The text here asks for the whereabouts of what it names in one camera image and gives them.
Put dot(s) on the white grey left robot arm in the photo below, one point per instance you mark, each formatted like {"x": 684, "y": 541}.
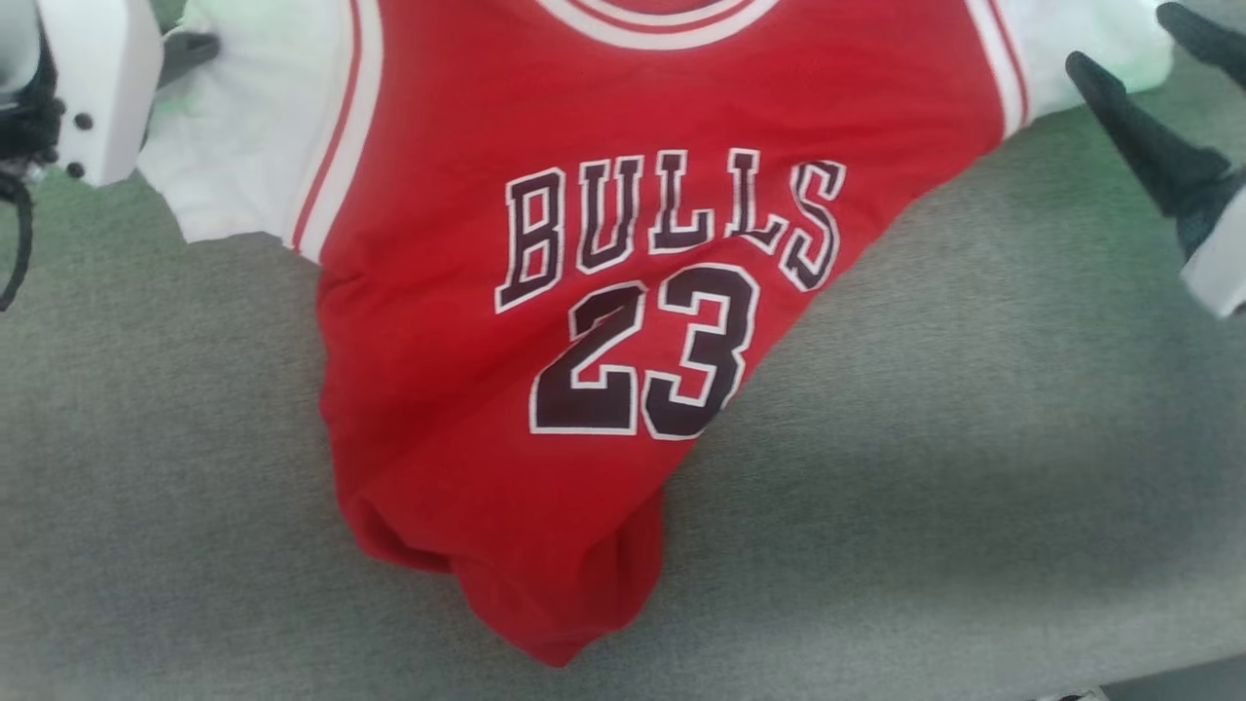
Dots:
{"x": 24, "y": 107}

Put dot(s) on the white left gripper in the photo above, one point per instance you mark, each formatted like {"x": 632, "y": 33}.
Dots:
{"x": 107, "y": 78}

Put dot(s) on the red Bulls 23 basketball jersey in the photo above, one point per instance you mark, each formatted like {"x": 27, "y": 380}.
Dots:
{"x": 545, "y": 409}

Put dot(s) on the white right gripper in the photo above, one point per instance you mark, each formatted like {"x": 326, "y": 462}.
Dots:
{"x": 1225, "y": 268}

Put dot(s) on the grey fabric sofa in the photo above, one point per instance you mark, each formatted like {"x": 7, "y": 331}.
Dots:
{"x": 973, "y": 438}

